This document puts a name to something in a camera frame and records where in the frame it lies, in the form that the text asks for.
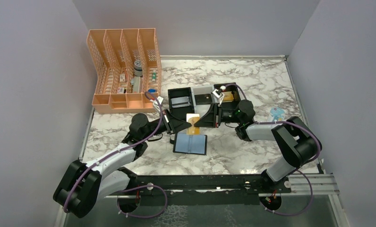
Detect black left card bin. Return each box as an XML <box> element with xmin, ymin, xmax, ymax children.
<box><xmin>168</xmin><ymin>87</ymin><xmax>196</xmax><ymax>121</ymax></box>

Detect peach plastic file organizer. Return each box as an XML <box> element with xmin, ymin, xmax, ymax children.
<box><xmin>86</xmin><ymin>28</ymin><xmax>162</xmax><ymax>114</ymax></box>

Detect black card bin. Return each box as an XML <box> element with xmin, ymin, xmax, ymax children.
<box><xmin>213</xmin><ymin>85</ymin><xmax>241</xmax><ymax>118</ymax></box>
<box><xmin>168</xmin><ymin>87</ymin><xmax>196</xmax><ymax>121</ymax></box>

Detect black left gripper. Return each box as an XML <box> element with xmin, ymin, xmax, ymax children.
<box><xmin>142</xmin><ymin>109</ymin><xmax>192</xmax><ymax>140</ymax></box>

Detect white middle card bin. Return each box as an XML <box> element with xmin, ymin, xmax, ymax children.
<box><xmin>191</xmin><ymin>85</ymin><xmax>216</xmax><ymax>117</ymax></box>

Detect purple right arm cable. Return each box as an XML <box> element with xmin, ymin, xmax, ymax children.
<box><xmin>219</xmin><ymin>83</ymin><xmax>322</xmax><ymax>217</ymax></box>

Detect grey flat box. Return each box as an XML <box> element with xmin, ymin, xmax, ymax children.
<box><xmin>132</xmin><ymin>76</ymin><xmax>142</xmax><ymax>93</ymax></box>

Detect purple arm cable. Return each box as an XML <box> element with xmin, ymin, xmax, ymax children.
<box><xmin>63</xmin><ymin>91</ymin><xmax>168</xmax><ymax>219</ymax></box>
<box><xmin>219</xmin><ymin>83</ymin><xmax>322</xmax><ymax>217</ymax></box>

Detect black leather card holder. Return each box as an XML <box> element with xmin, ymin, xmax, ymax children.
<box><xmin>169</xmin><ymin>132</ymin><xmax>207</xmax><ymax>155</ymax></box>

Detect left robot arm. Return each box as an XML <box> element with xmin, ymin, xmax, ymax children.
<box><xmin>53</xmin><ymin>110</ymin><xmax>191</xmax><ymax>218</ymax></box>

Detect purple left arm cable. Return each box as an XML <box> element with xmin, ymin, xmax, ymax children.
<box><xmin>63</xmin><ymin>91</ymin><xmax>168</xmax><ymax>219</ymax></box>

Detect blue nail clipper package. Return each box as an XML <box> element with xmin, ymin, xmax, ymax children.
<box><xmin>267</xmin><ymin>107</ymin><xmax>286</xmax><ymax>122</ymax></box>

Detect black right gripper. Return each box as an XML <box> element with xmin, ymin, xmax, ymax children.
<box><xmin>194</xmin><ymin>103</ymin><xmax>242</xmax><ymax>128</ymax></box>

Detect black right card bin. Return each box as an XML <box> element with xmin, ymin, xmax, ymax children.
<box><xmin>213</xmin><ymin>85</ymin><xmax>241</xmax><ymax>118</ymax></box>

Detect black mounting rail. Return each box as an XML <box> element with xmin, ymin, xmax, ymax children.
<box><xmin>106</xmin><ymin>174</ymin><xmax>292</xmax><ymax>201</ymax></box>

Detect silver card in left bin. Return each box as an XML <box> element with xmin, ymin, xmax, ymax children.
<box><xmin>171</xmin><ymin>96</ymin><xmax>191</xmax><ymax>108</ymax></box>

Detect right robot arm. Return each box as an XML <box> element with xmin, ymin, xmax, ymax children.
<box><xmin>194</xmin><ymin>100</ymin><xmax>322</xmax><ymax>192</ymax></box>

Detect gold credit card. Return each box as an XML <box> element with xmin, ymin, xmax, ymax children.
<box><xmin>222</xmin><ymin>92</ymin><xmax>235</xmax><ymax>103</ymax></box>

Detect red white small box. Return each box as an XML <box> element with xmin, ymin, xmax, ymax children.
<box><xmin>117</xmin><ymin>87</ymin><xmax>126</xmax><ymax>94</ymax></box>

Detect green white small tube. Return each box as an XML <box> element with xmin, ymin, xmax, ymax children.
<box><xmin>152</xmin><ymin>71</ymin><xmax>157</xmax><ymax>82</ymax></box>

